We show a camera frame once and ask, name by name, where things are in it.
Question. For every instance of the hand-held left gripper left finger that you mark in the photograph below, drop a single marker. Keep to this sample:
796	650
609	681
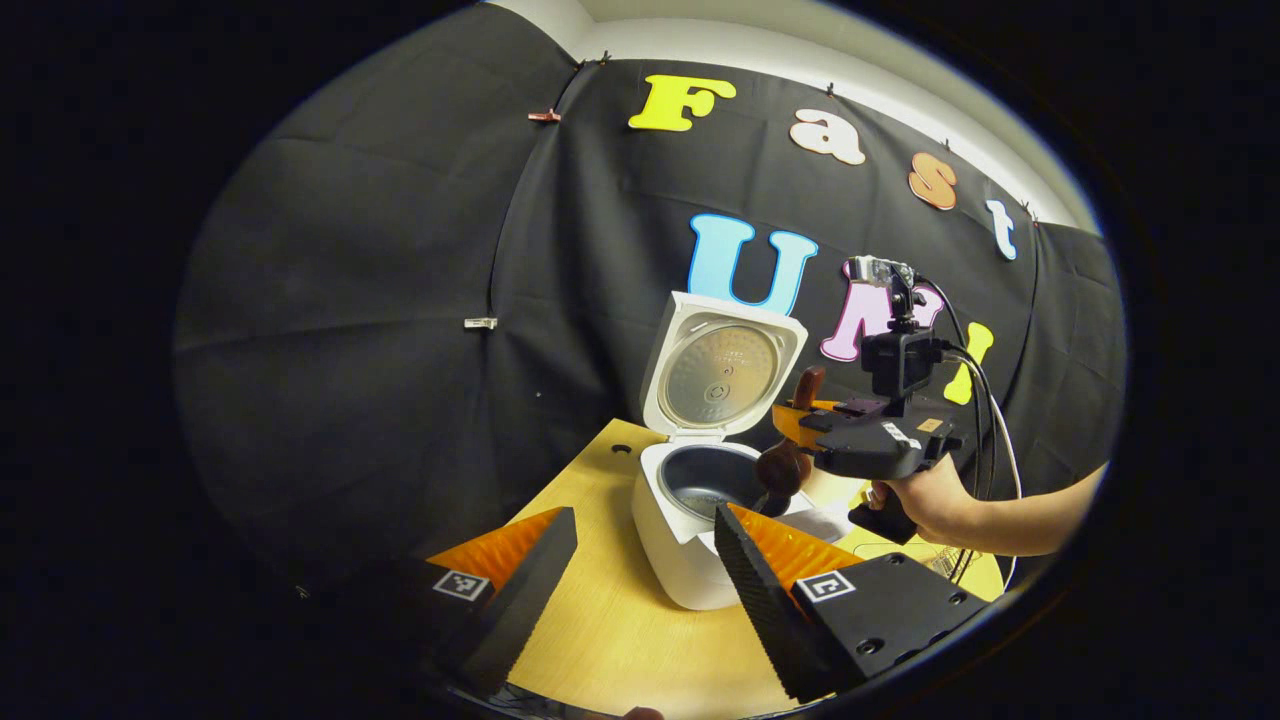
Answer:
520	610

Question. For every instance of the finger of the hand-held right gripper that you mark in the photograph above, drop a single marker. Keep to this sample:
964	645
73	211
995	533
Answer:
800	425

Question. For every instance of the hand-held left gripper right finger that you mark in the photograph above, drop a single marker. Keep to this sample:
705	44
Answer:
770	620

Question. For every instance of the brown wooden spoon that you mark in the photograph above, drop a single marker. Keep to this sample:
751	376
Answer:
782	470

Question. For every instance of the white rice cooker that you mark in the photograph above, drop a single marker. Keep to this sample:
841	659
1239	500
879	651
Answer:
680	560

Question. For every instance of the silver clip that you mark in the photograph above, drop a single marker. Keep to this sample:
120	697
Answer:
481	323

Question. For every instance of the copper clip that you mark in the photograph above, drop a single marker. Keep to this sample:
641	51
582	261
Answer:
545	115

